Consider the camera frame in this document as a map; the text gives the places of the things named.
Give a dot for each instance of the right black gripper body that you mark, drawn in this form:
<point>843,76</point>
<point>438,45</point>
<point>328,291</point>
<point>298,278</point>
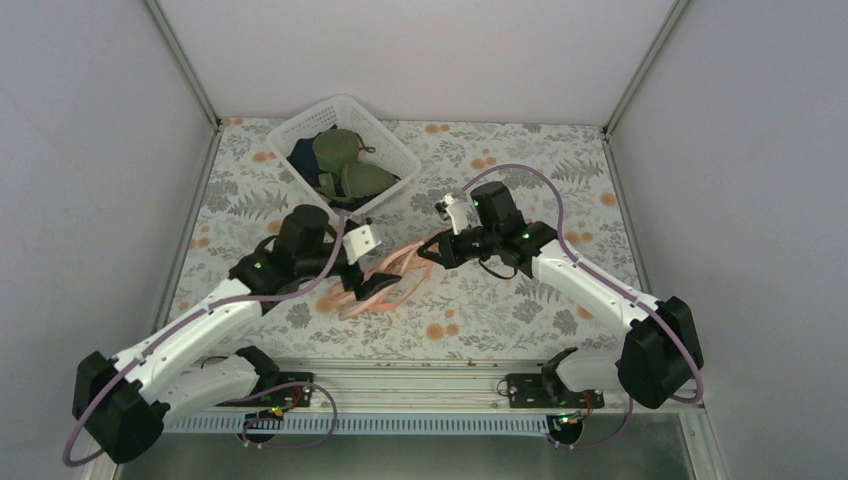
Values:
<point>464,254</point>

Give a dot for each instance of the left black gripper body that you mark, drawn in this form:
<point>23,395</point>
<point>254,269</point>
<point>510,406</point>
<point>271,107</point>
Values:
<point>353,280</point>

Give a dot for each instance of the peach floral mesh laundry bag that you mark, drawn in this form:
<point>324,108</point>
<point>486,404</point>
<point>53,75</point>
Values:
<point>414,270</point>

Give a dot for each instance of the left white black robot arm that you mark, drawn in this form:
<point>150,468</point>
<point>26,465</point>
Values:
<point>125,401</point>

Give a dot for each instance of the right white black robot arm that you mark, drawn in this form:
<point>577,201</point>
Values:
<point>659,349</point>

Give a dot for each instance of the green bra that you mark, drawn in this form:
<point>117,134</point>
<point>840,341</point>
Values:
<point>346,178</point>

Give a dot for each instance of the floral patterned table mat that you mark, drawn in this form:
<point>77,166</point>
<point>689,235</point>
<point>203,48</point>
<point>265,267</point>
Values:
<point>476,312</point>

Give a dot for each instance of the white plastic basket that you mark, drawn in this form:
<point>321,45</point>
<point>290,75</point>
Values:
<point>343,112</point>

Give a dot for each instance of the dark navy garment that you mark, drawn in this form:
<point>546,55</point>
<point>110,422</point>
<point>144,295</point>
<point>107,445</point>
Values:
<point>303,160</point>

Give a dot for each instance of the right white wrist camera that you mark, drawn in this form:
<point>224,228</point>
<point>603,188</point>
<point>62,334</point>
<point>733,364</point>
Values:
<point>450,209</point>

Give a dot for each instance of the aluminium rail frame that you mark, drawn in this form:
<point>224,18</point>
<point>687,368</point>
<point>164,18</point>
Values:
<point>355,386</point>

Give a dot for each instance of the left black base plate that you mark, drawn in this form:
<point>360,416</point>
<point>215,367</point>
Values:
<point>286,398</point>

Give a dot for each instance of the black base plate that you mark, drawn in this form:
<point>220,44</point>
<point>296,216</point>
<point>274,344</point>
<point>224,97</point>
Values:
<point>537,391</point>
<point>286,398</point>

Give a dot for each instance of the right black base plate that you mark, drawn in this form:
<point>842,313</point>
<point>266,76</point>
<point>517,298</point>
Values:
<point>537,391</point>

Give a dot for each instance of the white slotted cable duct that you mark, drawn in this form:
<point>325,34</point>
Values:
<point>405,424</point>

